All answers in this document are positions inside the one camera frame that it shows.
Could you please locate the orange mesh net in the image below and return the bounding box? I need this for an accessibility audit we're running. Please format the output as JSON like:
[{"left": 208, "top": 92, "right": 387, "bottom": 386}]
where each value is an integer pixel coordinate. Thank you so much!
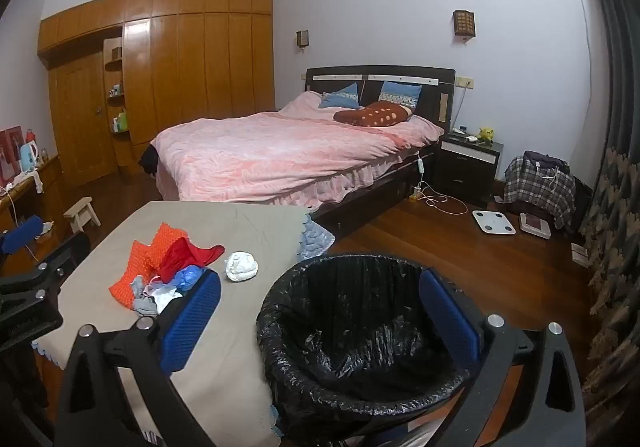
[{"left": 109, "top": 223, "right": 188, "bottom": 310}]

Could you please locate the grey cloth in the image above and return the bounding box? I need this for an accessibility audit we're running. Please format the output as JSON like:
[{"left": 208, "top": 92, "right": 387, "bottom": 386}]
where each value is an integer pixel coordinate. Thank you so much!
[{"left": 131, "top": 277, "right": 161, "bottom": 318}]

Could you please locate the brown dotted pillow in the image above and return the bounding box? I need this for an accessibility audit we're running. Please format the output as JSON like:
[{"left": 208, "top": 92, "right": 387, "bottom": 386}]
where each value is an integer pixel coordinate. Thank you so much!
[{"left": 333, "top": 102, "right": 413, "bottom": 128}]

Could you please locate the bathroom scale with dark centre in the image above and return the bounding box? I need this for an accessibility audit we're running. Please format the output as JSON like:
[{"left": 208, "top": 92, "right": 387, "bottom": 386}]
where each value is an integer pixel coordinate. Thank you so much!
[{"left": 519, "top": 212, "right": 553, "bottom": 239}]

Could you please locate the wooden wardrobe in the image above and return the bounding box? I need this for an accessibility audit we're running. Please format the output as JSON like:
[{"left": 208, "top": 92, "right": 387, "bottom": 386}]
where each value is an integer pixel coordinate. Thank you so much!
[{"left": 37, "top": 0, "right": 276, "bottom": 188}]

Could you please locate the wooden desk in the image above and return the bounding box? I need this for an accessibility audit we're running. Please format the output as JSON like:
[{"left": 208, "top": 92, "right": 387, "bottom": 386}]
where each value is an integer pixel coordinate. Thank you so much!
[{"left": 0, "top": 154, "right": 66, "bottom": 248}]

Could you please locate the dark backpack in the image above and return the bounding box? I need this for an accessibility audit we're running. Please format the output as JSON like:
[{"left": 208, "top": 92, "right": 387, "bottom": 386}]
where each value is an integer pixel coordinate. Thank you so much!
[{"left": 522, "top": 151, "right": 571, "bottom": 175}]

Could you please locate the black cloth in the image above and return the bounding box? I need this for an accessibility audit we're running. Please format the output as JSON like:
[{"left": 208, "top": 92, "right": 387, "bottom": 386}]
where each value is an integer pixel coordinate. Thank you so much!
[{"left": 138, "top": 143, "right": 160, "bottom": 176}]

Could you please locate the white crumpled tissue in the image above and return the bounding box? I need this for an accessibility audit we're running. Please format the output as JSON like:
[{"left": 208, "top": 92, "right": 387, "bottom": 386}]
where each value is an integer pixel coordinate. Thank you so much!
[{"left": 224, "top": 251, "right": 259, "bottom": 283}]

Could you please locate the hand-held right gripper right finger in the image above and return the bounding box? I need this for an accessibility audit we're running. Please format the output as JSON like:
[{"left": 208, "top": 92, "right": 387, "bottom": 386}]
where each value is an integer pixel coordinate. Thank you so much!
[{"left": 419, "top": 268, "right": 587, "bottom": 447}]

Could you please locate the bin with black bag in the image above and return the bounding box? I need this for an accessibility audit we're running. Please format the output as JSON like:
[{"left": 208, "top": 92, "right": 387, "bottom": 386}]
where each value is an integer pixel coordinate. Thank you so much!
[{"left": 255, "top": 254, "right": 493, "bottom": 433}]

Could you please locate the flowered curtain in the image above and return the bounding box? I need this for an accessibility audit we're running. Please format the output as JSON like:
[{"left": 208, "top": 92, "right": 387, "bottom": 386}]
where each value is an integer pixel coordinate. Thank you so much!
[{"left": 570, "top": 0, "right": 640, "bottom": 428}]

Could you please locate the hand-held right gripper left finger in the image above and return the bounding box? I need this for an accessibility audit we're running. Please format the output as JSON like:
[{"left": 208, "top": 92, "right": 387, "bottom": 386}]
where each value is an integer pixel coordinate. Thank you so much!
[{"left": 52, "top": 271, "right": 223, "bottom": 447}]

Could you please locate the plaid cloth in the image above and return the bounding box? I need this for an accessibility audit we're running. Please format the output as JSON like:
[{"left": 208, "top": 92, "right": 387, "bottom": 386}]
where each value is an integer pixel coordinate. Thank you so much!
[{"left": 502, "top": 152, "right": 576, "bottom": 230}]

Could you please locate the small wooden stool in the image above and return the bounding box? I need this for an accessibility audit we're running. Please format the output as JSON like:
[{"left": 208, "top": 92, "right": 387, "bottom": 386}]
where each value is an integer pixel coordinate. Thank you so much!
[{"left": 64, "top": 197, "right": 101, "bottom": 234}]

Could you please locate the dark nightstand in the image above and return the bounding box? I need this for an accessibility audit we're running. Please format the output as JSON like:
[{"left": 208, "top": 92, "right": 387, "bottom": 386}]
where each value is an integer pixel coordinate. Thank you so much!
[{"left": 434, "top": 129, "right": 505, "bottom": 208}]

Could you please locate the red cloth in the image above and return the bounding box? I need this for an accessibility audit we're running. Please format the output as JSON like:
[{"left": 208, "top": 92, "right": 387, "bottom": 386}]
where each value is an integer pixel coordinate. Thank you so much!
[{"left": 157, "top": 237, "right": 226, "bottom": 284}]

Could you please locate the dark bed frame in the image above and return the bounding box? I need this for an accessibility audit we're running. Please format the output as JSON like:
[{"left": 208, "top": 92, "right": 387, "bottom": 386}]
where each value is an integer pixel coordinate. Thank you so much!
[{"left": 310, "top": 147, "right": 441, "bottom": 238}]

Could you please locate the blue pillow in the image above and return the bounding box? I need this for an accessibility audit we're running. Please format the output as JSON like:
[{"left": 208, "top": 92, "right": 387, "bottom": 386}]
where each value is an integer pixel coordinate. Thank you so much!
[
  {"left": 378, "top": 81, "right": 423, "bottom": 108},
  {"left": 317, "top": 82, "right": 362, "bottom": 109}
]

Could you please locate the white cable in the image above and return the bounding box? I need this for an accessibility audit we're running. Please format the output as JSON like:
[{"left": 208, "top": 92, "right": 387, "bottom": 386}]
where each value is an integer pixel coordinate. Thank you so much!
[{"left": 417, "top": 179, "right": 468, "bottom": 216}]

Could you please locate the blue plastic glove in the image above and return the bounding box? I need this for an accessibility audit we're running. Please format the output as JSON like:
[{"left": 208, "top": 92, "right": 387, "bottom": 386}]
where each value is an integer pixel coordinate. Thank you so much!
[{"left": 172, "top": 265, "right": 203, "bottom": 293}]

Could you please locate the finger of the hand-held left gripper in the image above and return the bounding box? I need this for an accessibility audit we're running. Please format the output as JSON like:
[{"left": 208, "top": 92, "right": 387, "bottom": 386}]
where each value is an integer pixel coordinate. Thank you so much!
[
  {"left": 0, "top": 215, "right": 45, "bottom": 256},
  {"left": 0, "top": 231, "right": 92, "bottom": 301}
]

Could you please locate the photo frame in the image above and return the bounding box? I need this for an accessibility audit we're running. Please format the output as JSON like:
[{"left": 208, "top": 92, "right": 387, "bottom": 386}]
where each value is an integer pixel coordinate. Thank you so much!
[{"left": 0, "top": 126, "right": 23, "bottom": 182}]

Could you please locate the blue quilted mat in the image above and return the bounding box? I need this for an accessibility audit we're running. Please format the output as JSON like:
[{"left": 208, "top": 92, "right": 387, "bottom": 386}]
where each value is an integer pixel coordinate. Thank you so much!
[{"left": 296, "top": 217, "right": 336, "bottom": 264}]

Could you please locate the bed with pink cover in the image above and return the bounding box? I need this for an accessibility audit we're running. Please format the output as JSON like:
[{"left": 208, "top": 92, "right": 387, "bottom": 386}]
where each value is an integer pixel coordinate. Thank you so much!
[{"left": 150, "top": 89, "right": 446, "bottom": 208}]

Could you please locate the dark wooden headboard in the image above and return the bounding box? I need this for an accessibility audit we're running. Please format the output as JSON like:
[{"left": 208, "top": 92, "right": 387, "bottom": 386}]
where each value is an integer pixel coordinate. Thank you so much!
[{"left": 304, "top": 66, "right": 457, "bottom": 128}]

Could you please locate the white bathroom scale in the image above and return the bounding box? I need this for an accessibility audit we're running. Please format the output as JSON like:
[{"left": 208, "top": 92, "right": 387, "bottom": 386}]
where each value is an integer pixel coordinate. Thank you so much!
[{"left": 472, "top": 209, "right": 516, "bottom": 236}]

